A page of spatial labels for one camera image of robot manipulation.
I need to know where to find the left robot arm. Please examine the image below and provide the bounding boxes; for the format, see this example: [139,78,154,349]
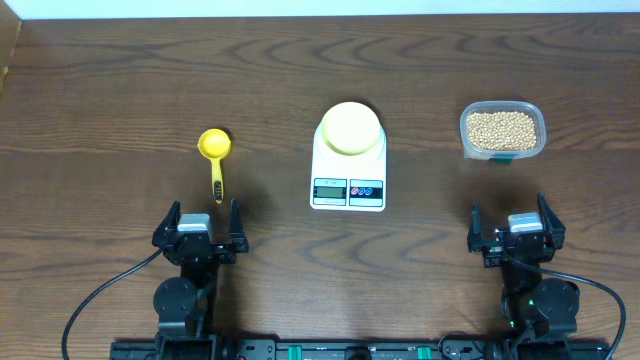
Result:
[152,199,249,359]

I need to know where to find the clear plastic container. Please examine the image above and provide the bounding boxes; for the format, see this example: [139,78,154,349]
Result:
[460,101,547,163]

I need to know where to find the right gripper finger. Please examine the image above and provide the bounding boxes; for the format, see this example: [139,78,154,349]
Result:
[537,193,566,250]
[467,203,486,253]

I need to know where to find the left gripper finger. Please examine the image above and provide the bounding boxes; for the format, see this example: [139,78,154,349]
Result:
[229,198,249,253]
[152,201,181,249]

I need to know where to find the yellow measuring scoop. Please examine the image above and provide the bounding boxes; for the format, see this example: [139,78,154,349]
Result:
[197,128,231,204]

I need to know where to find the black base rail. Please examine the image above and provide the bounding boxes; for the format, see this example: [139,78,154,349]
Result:
[109,336,609,360]

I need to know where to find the white digital kitchen scale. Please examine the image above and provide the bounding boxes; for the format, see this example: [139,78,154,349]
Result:
[309,122,387,212]

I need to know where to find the yellow bowl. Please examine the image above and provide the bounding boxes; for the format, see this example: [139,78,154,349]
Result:
[320,102,381,156]

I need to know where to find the soybeans in container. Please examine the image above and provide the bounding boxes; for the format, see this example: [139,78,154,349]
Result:
[466,111,537,151]

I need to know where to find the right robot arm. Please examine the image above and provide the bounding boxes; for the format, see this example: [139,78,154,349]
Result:
[467,195,580,360]

